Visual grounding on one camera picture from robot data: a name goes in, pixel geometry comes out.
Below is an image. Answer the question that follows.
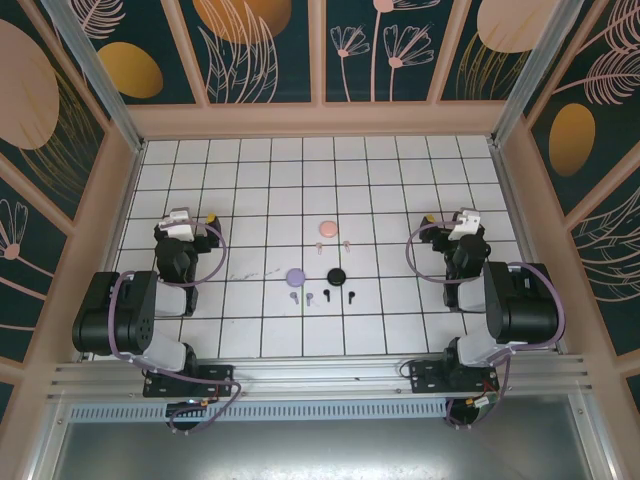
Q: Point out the grey metal sheet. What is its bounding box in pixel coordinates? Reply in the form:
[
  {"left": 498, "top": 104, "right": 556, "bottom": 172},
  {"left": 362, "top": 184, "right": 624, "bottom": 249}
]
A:
[{"left": 29, "top": 392, "right": 614, "bottom": 480}]

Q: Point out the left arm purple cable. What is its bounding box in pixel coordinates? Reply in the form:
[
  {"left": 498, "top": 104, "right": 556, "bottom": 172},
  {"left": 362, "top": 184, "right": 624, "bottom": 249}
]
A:
[{"left": 109, "top": 219, "right": 245, "bottom": 437}]

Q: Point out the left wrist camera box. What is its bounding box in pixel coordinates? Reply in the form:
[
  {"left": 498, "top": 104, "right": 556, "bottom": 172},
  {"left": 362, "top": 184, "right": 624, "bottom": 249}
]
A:
[{"left": 158, "top": 208, "right": 197, "bottom": 240}]

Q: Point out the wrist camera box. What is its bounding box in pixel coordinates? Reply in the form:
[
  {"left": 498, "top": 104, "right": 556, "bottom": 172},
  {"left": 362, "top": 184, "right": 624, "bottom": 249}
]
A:
[
  {"left": 448, "top": 208, "right": 483, "bottom": 236},
  {"left": 158, "top": 208, "right": 197, "bottom": 240}
]

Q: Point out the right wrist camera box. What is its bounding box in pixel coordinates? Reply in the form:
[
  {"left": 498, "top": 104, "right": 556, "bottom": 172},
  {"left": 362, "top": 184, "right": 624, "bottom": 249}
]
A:
[{"left": 448, "top": 208, "right": 483, "bottom": 236}]

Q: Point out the aluminium side rail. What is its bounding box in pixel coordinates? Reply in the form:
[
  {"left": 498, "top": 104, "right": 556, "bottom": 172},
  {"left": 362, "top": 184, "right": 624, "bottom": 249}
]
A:
[{"left": 488, "top": 142, "right": 569, "bottom": 359}]

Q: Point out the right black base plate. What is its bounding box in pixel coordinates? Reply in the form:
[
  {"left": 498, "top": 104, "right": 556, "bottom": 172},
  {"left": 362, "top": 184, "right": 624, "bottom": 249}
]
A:
[{"left": 408, "top": 360, "right": 501, "bottom": 396}]

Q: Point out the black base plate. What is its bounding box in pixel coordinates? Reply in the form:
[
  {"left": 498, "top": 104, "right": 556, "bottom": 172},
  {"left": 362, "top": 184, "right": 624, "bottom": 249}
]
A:
[
  {"left": 408, "top": 360, "right": 501, "bottom": 396},
  {"left": 143, "top": 363, "right": 236, "bottom": 399}
]

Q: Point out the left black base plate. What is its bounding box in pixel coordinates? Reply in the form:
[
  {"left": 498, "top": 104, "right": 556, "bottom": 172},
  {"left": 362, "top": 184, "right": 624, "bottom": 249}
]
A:
[{"left": 143, "top": 363, "right": 236, "bottom": 399}]

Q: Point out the aluminium corner post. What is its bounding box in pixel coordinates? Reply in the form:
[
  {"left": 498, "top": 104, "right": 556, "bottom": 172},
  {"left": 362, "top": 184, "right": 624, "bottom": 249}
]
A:
[
  {"left": 38, "top": 0, "right": 147, "bottom": 155},
  {"left": 489, "top": 0, "right": 572, "bottom": 150}
]

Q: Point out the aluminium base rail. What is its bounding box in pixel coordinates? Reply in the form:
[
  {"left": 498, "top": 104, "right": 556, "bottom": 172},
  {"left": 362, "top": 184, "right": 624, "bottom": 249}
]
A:
[{"left": 47, "top": 353, "right": 594, "bottom": 401}]

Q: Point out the grey slotted cable duct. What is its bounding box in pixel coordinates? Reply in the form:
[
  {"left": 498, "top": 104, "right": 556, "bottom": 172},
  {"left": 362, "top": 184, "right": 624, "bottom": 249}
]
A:
[{"left": 69, "top": 401, "right": 454, "bottom": 422}]

